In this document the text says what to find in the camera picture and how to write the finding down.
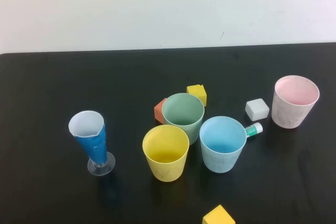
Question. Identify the green plastic cup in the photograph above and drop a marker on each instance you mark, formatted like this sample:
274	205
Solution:
183	108

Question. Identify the yellow plastic cup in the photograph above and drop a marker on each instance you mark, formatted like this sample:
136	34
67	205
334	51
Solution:
168	167

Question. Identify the light blue plastic cup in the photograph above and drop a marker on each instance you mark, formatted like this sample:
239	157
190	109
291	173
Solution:
220	161

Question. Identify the pink plastic cup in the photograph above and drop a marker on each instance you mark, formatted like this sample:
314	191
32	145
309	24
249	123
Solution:
286	116

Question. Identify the orange foam cube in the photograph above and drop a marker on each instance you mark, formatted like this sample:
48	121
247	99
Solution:
158	111

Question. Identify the notched yellow foam cube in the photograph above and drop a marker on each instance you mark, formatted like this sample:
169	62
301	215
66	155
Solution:
198	91

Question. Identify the blue conical measuring glass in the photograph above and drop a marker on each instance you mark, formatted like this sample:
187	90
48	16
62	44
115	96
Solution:
95	142

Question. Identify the white foam cube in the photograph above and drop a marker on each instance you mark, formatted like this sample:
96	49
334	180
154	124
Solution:
257	109

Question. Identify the white green glue stick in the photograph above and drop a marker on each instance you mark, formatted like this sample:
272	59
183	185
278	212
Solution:
253	129

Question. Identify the plain yellow foam cube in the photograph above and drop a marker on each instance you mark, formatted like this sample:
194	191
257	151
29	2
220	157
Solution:
218	216

